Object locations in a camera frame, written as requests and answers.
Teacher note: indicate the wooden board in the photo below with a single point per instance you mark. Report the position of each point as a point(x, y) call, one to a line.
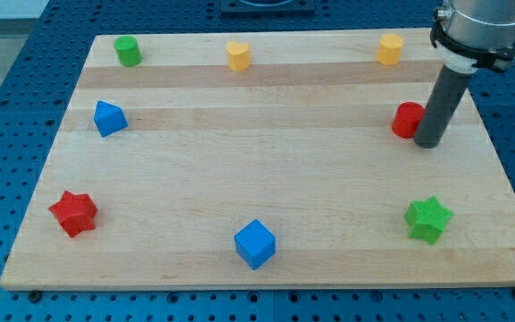
point(301, 141)

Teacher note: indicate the blue triangular prism block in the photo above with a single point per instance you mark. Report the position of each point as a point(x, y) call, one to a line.
point(109, 118)

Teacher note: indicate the red cylinder block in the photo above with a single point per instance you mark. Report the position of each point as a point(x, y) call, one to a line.
point(407, 118)

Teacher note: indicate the blue cube block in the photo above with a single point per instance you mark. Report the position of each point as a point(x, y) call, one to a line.
point(255, 244)

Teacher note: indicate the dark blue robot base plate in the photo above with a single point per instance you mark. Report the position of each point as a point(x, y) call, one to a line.
point(266, 6)

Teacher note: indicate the green cylinder block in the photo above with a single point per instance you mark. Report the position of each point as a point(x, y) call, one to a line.
point(127, 50)

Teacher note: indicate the red star block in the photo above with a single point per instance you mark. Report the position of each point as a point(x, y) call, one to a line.
point(75, 213)

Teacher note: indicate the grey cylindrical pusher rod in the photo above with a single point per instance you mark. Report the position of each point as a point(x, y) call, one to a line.
point(443, 101)

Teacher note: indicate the yellow hexagon block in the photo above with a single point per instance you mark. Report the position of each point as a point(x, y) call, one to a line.
point(389, 50)

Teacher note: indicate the green star block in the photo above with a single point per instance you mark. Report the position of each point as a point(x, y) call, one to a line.
point(427, 219)

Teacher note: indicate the yellow heart block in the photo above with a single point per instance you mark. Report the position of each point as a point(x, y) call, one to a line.
point(238, 55)

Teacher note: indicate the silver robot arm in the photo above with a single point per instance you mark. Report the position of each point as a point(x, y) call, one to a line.
point(468, 35)

